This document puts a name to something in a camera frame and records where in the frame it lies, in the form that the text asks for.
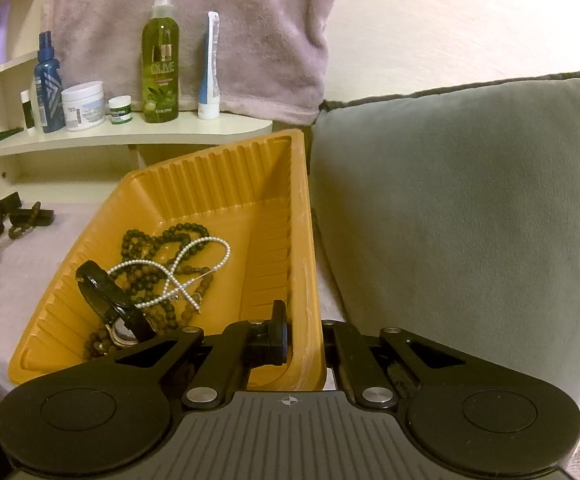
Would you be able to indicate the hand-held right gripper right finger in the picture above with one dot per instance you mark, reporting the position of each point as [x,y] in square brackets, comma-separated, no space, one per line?
[342,345]

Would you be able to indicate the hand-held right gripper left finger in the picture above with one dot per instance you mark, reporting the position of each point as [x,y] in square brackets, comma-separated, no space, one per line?
[277,335]

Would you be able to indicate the black square watch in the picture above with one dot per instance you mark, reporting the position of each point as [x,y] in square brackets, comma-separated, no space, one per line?
[9,204]

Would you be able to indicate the orange ribbed plastic tray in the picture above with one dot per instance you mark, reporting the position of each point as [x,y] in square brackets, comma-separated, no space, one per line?
[209,200]

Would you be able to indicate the dark green tube white cap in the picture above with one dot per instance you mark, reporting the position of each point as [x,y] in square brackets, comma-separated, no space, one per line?
[4,135]

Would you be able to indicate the blue spray bottle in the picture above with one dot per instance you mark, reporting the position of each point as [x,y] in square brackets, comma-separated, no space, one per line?
[49,90]

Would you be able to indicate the white cream jar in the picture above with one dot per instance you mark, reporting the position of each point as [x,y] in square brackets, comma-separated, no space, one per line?
[83,107]

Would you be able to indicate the cream wooden shelf unit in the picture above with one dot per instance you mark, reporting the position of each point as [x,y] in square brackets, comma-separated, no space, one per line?
[119,135]

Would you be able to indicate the small green white jar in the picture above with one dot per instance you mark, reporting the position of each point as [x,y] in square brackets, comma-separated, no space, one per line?
[119,111]

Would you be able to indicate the grey cushion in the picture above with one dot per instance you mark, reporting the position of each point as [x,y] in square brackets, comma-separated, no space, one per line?
[445,185]

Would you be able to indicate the green olive spray bottle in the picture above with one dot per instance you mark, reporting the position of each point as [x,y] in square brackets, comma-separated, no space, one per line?
[159,70]

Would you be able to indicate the blue and white tube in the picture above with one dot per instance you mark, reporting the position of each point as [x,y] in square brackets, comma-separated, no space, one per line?
[209,75]

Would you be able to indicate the pink hanging towel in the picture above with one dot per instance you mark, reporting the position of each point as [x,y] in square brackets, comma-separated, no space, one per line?
[270,35]

